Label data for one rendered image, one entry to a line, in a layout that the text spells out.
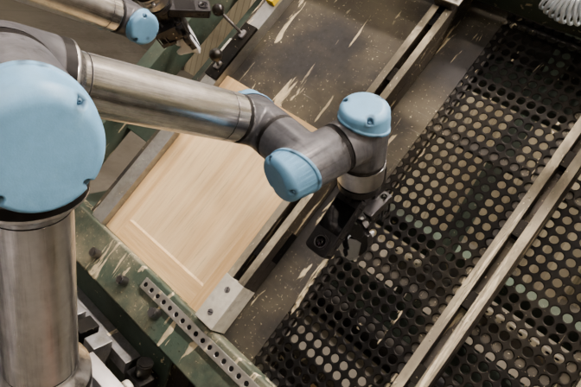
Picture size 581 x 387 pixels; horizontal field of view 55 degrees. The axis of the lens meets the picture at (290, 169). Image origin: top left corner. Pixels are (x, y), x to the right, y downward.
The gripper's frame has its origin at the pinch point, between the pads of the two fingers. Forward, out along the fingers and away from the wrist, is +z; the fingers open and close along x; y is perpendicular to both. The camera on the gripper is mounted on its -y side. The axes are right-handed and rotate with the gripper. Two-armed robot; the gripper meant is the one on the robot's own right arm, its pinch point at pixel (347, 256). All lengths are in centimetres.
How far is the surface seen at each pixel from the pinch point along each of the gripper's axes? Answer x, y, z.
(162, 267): 50, -13, 38
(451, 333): -19.3, 12.2, 22.9
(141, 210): 68, -6, 36
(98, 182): 213, 34, 165
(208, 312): 27.9, -15.6, 33.0
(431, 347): -18.0, 6.7, 22.9
